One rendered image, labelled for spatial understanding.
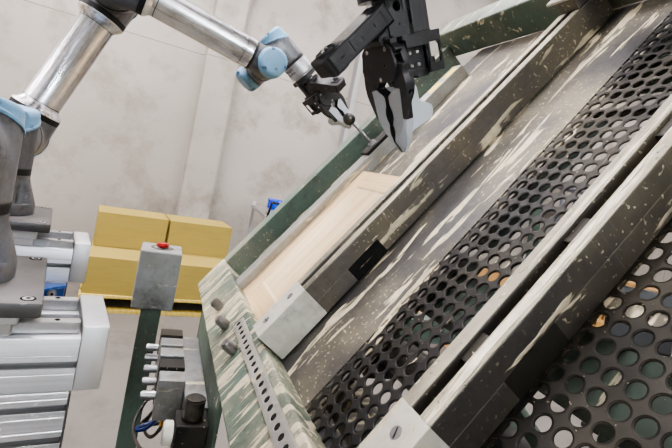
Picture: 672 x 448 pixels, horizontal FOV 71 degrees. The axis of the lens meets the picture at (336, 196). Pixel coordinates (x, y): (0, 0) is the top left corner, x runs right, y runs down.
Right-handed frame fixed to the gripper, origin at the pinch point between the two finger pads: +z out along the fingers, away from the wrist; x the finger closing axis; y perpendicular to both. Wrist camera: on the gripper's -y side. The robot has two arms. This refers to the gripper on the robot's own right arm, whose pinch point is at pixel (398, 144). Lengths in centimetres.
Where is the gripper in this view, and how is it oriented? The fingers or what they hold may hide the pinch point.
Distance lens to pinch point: 65.6
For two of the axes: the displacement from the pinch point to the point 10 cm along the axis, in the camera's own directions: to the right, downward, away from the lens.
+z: 2.1, 9.4, 2.7
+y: 8.4, -3.2, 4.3
